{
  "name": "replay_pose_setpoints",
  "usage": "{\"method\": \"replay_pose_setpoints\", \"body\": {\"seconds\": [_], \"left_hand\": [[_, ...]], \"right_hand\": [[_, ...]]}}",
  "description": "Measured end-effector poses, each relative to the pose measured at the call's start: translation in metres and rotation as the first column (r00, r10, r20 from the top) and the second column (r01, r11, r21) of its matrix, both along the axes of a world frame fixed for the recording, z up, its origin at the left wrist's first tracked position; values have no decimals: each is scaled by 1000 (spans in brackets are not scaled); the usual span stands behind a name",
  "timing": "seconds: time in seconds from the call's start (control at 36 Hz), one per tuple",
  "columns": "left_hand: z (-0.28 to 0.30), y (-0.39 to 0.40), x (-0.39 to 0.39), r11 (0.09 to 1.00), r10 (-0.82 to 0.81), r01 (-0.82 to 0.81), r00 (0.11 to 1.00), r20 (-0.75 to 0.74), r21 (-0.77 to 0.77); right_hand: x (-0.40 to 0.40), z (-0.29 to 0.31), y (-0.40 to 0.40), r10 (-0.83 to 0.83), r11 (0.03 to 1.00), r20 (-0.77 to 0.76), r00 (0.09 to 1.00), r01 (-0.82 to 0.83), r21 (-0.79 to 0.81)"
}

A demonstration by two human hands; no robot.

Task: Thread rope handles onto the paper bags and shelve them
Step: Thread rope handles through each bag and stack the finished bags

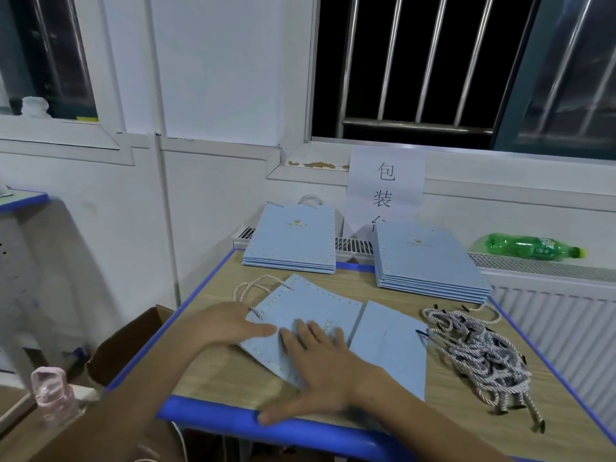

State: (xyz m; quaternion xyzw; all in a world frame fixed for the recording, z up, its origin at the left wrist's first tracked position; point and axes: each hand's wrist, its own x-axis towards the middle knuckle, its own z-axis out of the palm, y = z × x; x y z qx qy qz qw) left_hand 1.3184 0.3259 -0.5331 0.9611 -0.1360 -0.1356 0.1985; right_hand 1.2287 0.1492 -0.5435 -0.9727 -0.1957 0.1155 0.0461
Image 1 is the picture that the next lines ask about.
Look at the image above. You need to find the white paper sign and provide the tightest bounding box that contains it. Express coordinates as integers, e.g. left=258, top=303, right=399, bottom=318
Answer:
left=343, top=146, right=427, bottom=237

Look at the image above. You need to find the stack of finished bags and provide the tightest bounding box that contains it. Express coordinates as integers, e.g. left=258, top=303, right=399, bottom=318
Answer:
left=244, top=203, right=338, bottom=266
left=237, top=275, right=429, bottom=402

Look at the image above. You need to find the small white container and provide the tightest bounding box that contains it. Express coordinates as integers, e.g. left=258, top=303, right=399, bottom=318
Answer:
left=19, top=96, right=51, bottom=120

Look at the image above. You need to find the teal framed sliding window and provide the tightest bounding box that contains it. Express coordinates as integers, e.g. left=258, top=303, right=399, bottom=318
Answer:
left=495, top=0, right=616, bottom=160

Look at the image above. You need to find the blue-edged wooden desk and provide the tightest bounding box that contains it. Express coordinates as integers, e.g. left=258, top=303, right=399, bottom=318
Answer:
left=106, top=250, right=616, bottom=462

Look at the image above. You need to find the white framed window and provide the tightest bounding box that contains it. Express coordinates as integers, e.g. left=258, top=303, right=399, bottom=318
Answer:
left=0, top=0, right=136, bottom=166

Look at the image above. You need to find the brown cardboard box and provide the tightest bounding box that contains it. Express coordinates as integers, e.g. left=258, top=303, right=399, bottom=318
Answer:
left=87, top=305, right=176, bottom=386

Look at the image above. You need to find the person's left forearm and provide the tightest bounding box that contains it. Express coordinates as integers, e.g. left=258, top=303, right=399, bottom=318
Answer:
left=29, top=332, right=218, bottom=462

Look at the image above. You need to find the pink water bottle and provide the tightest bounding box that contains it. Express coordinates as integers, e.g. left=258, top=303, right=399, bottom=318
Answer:
left=31, top=366, right=83, bottom=429

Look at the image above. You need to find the grey metal desk blue edge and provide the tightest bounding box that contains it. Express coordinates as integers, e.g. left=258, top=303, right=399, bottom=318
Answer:
left=0, top=187, right=92, bottom=376

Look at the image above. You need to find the pile of white twisted ropes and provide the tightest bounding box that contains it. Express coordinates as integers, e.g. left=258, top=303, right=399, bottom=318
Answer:
left=416, top=303, right=546, bottom=434

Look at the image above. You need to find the metal window grille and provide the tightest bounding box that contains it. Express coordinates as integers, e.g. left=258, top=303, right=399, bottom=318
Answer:
left=312, top=0, right=535, bottom=148

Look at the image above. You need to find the person's right hand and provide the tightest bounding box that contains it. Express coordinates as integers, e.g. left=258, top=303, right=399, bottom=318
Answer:
left=258, top=320, right=384, bottom=426

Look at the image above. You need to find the person's left hand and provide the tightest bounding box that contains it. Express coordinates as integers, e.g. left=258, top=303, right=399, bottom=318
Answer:
left=187, top=301, right=280, bottom=352

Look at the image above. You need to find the stack of blue paper bags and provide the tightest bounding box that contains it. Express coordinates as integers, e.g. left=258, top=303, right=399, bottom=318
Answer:
left=373, top=222, right=494, bottom=305

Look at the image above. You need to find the white radiator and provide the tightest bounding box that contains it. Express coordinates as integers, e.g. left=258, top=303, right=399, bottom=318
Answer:
left=234, top=226, right=616, bottom=434

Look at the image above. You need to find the green plastic bottle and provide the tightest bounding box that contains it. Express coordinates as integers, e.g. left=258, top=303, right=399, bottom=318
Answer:
left=484, top=232, right=586, bottom=262

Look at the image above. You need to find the person's right forearm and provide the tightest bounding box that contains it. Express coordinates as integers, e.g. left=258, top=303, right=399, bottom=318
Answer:
left=356, top=365, right=521, bottom=462

